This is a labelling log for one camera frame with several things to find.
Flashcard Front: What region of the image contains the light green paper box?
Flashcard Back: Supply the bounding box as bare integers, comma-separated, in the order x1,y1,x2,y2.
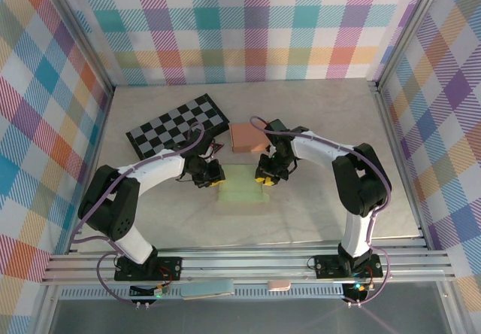
216,163,271,203

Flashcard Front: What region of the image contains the orange paper box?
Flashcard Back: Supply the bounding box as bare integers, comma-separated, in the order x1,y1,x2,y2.
228,122,271,155

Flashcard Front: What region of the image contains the black and grey checkerboard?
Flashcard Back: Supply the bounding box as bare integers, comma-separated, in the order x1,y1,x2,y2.
125,93,231,161

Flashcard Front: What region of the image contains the grey-blue flat strip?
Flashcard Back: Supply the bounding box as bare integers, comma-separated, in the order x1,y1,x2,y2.
180,279,234,299

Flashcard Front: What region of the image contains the small black control board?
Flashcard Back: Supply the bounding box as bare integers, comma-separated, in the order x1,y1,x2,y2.
129,284,169,298
342,281,373,298

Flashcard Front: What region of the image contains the aluminium frame rail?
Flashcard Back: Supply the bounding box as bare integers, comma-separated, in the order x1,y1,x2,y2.
41,239,455,286

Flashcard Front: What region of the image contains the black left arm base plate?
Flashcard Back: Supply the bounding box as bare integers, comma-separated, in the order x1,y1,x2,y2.
113,257,183,283

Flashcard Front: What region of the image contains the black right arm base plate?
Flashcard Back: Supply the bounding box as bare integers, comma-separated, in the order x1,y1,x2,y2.
313,254,384,279

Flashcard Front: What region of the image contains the aluminium side rail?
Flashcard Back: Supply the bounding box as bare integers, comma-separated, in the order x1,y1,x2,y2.
370,80,429,251

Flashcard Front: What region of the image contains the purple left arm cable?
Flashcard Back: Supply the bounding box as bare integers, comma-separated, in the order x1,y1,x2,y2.
73,122,207,308

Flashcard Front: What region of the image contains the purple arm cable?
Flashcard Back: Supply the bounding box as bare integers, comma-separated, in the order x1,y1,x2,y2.
250,114,394,308
73,122,207,308

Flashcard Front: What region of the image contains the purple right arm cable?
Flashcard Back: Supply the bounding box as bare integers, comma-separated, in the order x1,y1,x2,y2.
250,114,394,308

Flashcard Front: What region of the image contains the perforated metal cable tray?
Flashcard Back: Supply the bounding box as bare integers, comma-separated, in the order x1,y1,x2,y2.
59,283,345,300

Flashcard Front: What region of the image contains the aluminium frame post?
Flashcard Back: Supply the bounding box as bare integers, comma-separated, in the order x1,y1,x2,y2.
37,0,116,104
374,0,450,94

